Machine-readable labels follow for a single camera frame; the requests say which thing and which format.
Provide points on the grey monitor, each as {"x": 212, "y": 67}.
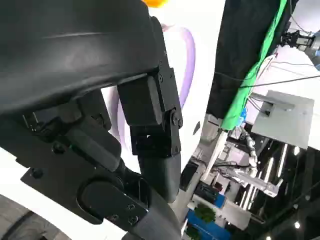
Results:
{"x": 285, "y": 120}

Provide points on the orange and white toy bread roll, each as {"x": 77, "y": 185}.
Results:
{"x": 156, "y": 2}

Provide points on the green cloth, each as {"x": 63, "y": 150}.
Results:
{"x": 250, "y": 87}

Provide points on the blue box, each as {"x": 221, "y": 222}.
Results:
{"x": 207, "y": 228}

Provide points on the black workshop gripper machine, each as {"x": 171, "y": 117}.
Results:
{"x": 296, "y": 40}

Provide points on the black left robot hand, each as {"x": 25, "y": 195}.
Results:
{"x": 75, "y": 50}

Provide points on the green plant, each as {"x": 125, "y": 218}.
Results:
{"x": 205, "y": 212}

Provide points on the lilac plate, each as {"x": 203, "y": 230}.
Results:
{"x": 190, "y": 50}

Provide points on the black backdrop curtain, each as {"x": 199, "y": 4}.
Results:
{"x": 237, "y": 50}

